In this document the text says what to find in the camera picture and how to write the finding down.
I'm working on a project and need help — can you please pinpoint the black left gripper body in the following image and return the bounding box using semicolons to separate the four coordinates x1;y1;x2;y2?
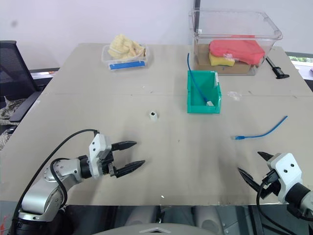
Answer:
98;143;121;178

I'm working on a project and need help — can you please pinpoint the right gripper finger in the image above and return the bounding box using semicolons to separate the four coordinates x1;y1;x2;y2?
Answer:
237;167;260;192
257;151;274;163

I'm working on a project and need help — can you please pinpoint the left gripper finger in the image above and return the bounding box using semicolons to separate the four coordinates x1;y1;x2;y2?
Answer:
111;141;137;151
114;160;146;178

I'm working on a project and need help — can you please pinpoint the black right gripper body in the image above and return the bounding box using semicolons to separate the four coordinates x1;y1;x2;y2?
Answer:
256;169;282;200

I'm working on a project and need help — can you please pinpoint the grey rounded robot torso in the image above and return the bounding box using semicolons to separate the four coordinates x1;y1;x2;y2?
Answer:
92;221;221;235

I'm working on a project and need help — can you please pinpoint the clear plastic scrap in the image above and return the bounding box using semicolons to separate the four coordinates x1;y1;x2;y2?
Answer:
226;91;243;101

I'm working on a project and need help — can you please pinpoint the green plastic bin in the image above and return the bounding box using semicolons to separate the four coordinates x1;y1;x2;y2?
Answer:
187;70;223;114

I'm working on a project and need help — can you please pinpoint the blue tape strip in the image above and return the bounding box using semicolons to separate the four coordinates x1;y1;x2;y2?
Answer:
109;61;148;70

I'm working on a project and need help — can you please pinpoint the small clear plastic container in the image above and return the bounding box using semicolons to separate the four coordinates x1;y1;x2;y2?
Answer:
101;44;151;72

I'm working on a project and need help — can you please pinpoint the black caliper tool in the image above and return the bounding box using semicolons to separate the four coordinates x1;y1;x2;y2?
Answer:
265;56;290;80

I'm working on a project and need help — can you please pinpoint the pale yellow crumpled cloth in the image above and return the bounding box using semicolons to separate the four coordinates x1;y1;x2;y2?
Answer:
108;34;148;61

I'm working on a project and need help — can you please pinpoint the yellow sponge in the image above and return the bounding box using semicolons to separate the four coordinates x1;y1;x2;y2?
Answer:
208;52;236;67

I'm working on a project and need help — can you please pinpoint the red cloth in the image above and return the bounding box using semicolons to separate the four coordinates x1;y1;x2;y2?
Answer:
208;35;266;66

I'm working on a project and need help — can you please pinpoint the patterned grey cloth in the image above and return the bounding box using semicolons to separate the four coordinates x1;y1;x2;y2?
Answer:
0;96;25;150

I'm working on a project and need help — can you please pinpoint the large clear plastic container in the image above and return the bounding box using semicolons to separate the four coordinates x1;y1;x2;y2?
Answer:
188;8;284;77

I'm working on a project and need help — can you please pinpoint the black office chair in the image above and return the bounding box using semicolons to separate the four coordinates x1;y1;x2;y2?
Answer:
0;40;61;123

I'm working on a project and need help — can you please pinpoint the grey vertical pole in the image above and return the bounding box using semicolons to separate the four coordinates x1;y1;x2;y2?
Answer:
192;0;200;35

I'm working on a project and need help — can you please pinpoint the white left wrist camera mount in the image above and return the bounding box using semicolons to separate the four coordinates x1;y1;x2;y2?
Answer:
88;133;112;178

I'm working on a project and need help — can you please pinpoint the blue ethernet cable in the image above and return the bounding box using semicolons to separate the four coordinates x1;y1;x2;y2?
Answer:
230;116;289;141

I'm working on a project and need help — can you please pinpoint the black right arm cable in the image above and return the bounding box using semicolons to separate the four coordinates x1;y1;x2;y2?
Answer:
256;180;298;235

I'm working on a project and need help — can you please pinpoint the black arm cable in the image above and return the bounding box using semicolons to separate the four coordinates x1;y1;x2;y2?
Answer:
256;180;298;235
9;129;100;235

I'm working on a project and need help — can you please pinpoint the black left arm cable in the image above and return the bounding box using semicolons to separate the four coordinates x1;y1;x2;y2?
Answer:
9;129;100;235

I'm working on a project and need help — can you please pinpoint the blue cable white plug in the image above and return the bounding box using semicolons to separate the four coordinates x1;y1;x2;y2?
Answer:
187;52;216;107

